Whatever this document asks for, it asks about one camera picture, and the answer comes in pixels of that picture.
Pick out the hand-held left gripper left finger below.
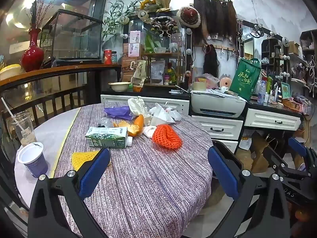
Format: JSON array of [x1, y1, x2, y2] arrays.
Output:
[[27, 147, 112, 238]]

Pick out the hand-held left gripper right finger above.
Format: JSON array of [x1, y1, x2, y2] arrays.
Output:
[[207, 146, 290, 238]]

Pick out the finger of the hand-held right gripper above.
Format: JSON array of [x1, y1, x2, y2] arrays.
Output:
[[264, 147, 310, 176], [288, 137, 317, 164]]

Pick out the yellow foam net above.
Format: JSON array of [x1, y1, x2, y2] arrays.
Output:
[[71, 150, 112, 171]]

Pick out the green milk carton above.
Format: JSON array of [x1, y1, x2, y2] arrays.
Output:
[[85, 126, 133, 149]]

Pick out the clear plastic wrap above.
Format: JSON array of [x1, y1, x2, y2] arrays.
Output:
[[97, 118, 115, 128]]

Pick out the purple plastic bag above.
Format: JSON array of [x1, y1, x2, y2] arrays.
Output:
[[103, 106, 134, 121]]

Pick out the orange foam net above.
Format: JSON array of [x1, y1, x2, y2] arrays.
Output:
[[152, 124, 183, 150]]

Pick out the white tissue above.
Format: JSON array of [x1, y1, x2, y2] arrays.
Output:
[[143, 126, 157, 138]]

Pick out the cream plastic bag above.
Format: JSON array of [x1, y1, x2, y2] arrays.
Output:
[[127, 97, 152, 127]]

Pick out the person's right hand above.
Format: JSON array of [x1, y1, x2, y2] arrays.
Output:
[[296, 208, 313, 225]]

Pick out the cardboard box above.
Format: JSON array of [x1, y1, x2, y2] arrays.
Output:
[[250, 131, 273, 174]]

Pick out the wide white drawer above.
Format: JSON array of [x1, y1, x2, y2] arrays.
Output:
[[245, 108, 302, 132]]

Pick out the wooden tray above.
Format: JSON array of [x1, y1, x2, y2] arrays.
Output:
[[282, 99, 301, 109]]

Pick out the purple striped tablecloth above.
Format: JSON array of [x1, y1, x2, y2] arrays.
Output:
[[53, 102, 215, 238]]

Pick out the teal framed picture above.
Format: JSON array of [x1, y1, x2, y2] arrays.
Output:
[[281, 82, 291, 100]]

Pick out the purple paper cup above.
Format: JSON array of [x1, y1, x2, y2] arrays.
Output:
[[17, 142, 49, 178]]

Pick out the white table cover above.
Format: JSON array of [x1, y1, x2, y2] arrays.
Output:
[[13, 107, 83, 204]]

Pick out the clear water bottle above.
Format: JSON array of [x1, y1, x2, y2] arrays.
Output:
[[258, 77, 268, 105]]

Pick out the white printer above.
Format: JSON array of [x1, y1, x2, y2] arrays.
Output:
[[190, 90, 248, 118]]

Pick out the pile of papers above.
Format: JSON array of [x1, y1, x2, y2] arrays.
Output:
[[205, 87, 239, 97]]

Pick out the green tote bag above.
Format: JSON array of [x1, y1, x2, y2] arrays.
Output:
[[229, 58, 262, 101]]

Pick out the clear plastic cup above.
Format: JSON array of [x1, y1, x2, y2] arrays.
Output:
[[6, 111, 37, 147]]

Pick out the cream bowl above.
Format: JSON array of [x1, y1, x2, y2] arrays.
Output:
[[108, 82, 132, 92]]

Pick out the beige tape roll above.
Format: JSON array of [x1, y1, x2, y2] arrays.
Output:
[[193, 81, 207, 92]]

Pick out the pink plastic bag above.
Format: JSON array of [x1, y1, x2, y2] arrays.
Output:
[[198, 74, 220, 88]]

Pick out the white cabinet panel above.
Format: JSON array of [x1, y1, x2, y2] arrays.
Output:
[[100, 95, 190, 116]]

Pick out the black countertop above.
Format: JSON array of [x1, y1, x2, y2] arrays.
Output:
[[101, 88, 304, 116]]

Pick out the brown patterned box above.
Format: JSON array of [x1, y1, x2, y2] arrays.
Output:
[[121, 58, 139, 82]]

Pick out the wooden railing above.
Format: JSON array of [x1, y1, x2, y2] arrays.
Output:
[[0, 64, 122, 129]]

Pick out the green bottle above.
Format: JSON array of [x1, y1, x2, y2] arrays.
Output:
[[166, 68, 177, 84]]

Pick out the white straw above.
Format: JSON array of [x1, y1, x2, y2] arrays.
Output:
[[1, 97, 25, 131]]

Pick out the black wig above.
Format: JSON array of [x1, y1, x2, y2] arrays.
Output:
[[203, 44, 220, 78]]

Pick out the beige printed paper bag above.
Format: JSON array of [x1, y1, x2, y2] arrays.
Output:
[[130, 59, 146, 87]]

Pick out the white labelled packet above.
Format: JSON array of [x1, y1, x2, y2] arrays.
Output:
[[150, 61, 166, 85]]

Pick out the red vase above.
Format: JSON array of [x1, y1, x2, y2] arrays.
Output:
[[20, 28, 45, 73]]

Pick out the yellow bowl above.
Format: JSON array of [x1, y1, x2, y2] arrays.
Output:
[[0, 64, 23, 81]]

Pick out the wooden shelf rack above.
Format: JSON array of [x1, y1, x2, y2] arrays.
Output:
[[141, 43, 185, 87]]

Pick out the glass terrarium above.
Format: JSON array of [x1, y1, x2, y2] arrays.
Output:
[[40, 9, 103, 67]]

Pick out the row of hair extensions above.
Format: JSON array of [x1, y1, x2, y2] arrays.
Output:
[[193, 0, 237, 46]]

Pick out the round red hat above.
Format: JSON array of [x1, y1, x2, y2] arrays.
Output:
[[177, 5, 201, 29]]

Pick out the lion head ornament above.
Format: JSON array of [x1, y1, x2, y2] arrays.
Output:
[[150, 15, 179, 39]]

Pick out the green bamboo leaves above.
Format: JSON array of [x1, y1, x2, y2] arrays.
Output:
[[101, 0, 146, 42]]

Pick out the dried flower branches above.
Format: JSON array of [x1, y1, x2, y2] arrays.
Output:
[[30, 0, 56, 30]]

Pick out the sunflower bouquet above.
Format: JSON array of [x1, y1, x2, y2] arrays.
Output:
[[139, 0, 172, 13]]

